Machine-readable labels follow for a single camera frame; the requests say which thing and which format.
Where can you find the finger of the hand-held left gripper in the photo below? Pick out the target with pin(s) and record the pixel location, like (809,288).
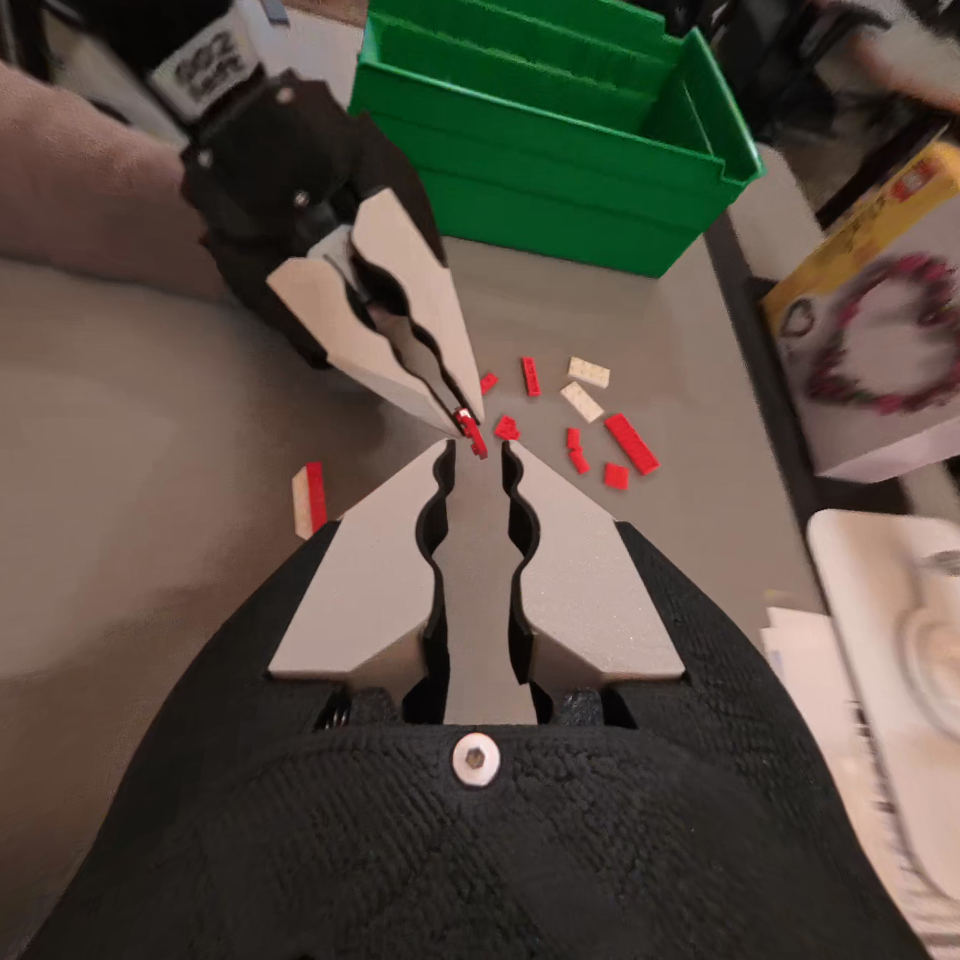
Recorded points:
(337,322)
(420,262)

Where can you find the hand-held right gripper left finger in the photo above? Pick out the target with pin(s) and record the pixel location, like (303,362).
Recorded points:
(360,600)

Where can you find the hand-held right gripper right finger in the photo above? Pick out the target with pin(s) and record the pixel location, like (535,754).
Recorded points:
(592,600)

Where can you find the narrow red lego plate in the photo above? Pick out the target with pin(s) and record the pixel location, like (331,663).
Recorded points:
(531,376)

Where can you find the angled red lego piece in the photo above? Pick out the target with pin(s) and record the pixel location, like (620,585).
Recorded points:
(472,439)
(577,451)

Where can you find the person's left forearm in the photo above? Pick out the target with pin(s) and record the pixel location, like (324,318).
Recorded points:
(90,187)

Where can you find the narrow red white lego assembly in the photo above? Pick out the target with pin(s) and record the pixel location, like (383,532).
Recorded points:
(311,499)

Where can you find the small square red lego plate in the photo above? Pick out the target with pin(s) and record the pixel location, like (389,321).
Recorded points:
(616,476)

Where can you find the tiny red lego piece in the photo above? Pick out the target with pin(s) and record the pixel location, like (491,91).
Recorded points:
(489,382)

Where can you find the long red lego plate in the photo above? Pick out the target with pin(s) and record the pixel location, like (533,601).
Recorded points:
(631,444)

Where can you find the red corner lego piece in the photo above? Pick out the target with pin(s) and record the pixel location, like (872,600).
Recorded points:
(507,427)

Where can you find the white lego plate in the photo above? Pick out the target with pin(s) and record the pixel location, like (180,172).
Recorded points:
(582,401)
(589,372)

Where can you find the lego set box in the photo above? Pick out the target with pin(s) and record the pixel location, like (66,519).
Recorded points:
(847,247)

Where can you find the stacked green plastic bins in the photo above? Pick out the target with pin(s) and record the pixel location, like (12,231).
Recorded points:
(562,187)

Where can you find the laminated paper sheet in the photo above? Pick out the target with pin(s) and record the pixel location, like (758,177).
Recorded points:
(810,675)

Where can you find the white and wooden book stand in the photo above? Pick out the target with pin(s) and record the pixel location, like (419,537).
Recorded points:
(862,600)

